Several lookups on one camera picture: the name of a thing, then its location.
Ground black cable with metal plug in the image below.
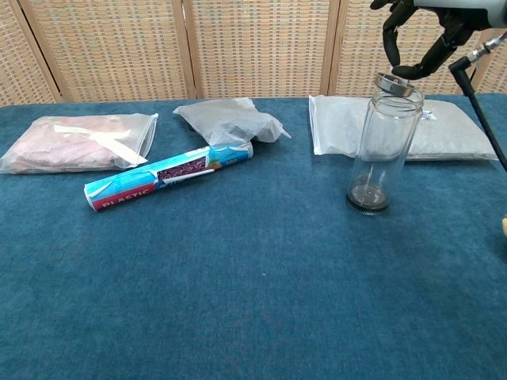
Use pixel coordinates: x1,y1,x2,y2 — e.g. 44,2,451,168
448,32,507,172

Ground dark cloth in frosted bag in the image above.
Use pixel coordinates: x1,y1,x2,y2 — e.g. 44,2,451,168
173,97,292,148

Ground blue plastic wrap box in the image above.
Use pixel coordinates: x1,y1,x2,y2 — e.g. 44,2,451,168
83,142,255,213

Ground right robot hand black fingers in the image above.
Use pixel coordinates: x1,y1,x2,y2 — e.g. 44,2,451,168
370,0,491,80

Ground clear glass jar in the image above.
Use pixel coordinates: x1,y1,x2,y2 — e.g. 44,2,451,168
345,83,425,217

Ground blue tablecloth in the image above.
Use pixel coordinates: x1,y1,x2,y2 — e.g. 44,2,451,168
0,93,507,380

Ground pink cloth in frosted bag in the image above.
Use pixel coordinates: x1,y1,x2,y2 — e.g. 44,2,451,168
0,112,160,176

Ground large grey cloth frosted bag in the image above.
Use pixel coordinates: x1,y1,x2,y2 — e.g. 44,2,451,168
308,93,499,163

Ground metal strainer lid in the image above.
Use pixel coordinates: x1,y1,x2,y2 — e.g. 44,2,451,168
375,72,416,97

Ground woven wooden folding screen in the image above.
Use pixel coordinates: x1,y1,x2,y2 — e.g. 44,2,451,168
0,0,507,107

